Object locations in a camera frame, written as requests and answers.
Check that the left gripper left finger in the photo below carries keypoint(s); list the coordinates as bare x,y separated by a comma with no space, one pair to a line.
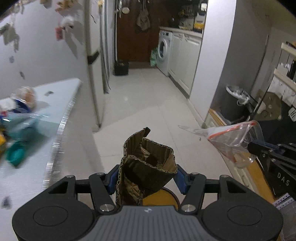
103,186

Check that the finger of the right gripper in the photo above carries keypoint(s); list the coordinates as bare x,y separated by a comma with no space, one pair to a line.
279,152

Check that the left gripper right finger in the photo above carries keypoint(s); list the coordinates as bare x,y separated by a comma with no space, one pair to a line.
192,186

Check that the brown corrugated cardboard piece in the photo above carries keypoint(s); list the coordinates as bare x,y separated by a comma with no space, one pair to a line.
145,168

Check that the clear zip plastic bag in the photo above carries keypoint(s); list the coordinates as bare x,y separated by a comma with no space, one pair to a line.
232,141

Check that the yellow round trash bin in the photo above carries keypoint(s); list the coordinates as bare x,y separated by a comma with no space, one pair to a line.
164,197

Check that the dark trash can with liner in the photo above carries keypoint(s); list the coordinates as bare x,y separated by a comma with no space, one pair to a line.
235,104

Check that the blue trash pile on table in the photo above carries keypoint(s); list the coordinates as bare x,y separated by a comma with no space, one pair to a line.
22,128

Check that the silver foil table mat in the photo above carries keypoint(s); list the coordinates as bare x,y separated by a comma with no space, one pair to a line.
54,103

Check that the black crate on floor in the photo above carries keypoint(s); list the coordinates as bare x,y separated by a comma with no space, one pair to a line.
121,68

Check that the green bag by washer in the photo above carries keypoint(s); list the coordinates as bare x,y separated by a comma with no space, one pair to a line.
153,57

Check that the white kitchen cabinets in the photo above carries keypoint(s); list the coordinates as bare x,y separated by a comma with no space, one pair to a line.
184,57

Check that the dark wooden door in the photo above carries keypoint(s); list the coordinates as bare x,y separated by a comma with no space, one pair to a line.
133,43

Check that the white washing machine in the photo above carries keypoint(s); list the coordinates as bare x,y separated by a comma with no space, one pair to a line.
164,51

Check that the brown bag hanging on door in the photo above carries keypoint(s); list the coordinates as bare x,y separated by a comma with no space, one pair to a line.
143,21

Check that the white refrigerator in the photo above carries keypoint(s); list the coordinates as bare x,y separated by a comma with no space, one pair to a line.
94,58

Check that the pink tag on wall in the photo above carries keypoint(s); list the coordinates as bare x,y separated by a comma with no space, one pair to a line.
59,33

